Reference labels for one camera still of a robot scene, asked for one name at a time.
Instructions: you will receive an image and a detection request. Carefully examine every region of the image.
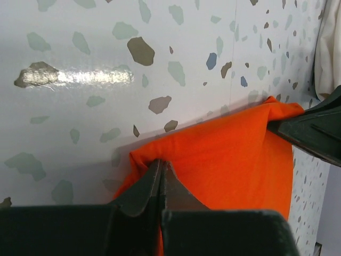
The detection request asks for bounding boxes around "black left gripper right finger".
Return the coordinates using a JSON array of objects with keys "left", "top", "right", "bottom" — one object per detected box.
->
[{"left": 160, "top": 162, "right": 299, "bottom": 255}]

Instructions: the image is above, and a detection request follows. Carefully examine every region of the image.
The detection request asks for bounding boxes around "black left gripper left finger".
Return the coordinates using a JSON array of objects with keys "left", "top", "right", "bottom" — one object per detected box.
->
[{"left": 1, "top": 159, "right": 162, "bottom": 255}]

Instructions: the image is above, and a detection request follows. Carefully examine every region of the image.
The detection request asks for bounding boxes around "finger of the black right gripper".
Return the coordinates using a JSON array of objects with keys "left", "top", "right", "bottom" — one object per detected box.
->
[
  {"left": 303, "top": 85, "right": 340, "bottom": 117},
  {"left": 267, "top": 110, "right": 340, "bottom": 166}
]

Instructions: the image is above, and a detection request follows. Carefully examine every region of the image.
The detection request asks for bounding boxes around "orange t-shirt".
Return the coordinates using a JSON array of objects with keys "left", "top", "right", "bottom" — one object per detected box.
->
[{"left": 113, "top": 95, "right": 305, "bottom": 256}]

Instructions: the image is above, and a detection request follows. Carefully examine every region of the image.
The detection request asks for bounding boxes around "folded cream t-shirt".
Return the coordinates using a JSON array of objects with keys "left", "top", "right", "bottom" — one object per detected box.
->
[{"left": 314, "top": 0, "right": 340, "bottom": 101}]

